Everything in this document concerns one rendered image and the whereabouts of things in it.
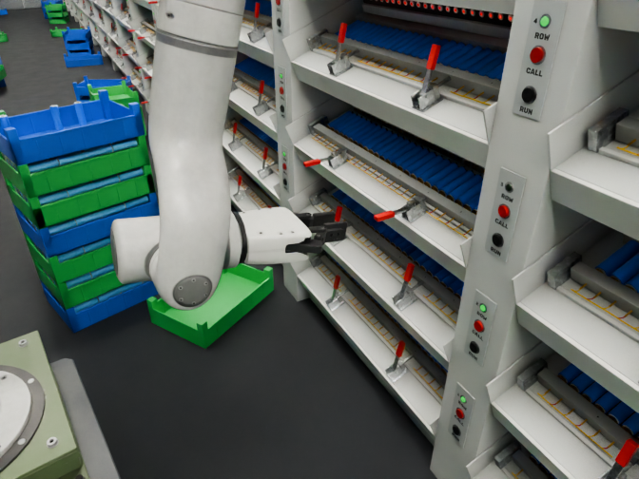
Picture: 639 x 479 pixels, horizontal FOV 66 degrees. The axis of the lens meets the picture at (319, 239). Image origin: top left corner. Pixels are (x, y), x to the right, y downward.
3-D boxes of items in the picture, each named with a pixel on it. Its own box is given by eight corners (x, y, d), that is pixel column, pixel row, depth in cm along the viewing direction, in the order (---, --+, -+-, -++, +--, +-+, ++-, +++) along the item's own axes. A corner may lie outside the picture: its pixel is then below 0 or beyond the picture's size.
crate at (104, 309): (73, 334, 132) (66, 310, 128) (47, 300, 145) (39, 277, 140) (173, 287, 150) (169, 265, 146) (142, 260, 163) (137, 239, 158)
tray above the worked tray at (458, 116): (493, 172, 66) (479, 79, 58) (298, 79, 112) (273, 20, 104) (601, 97, 70) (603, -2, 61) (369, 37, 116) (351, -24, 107)
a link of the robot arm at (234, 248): (203, 251, 74) (222, 248, 76) (222, 280, 68) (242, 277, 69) (204, 200, 71) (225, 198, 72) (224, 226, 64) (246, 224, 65)
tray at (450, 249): (471, 287, 76) (460, 245, 70) (300, 159, 122) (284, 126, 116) (565, 217, 80) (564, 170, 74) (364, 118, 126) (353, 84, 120)
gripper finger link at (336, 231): (304, 243, 75) (342, 238, 78) (314, 253, 73) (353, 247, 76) (307, 224, 74) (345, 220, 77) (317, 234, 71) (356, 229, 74)
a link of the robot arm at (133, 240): (226, 230, 63) (205, 201, 70) (116, 242, 57) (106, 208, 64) (223, 284, 67) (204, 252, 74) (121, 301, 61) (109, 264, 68)
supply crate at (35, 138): (17, 166, 108) (6, 130, 103) (-10, 143, 120) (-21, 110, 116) (145, 134, 126) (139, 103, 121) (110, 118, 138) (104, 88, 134)
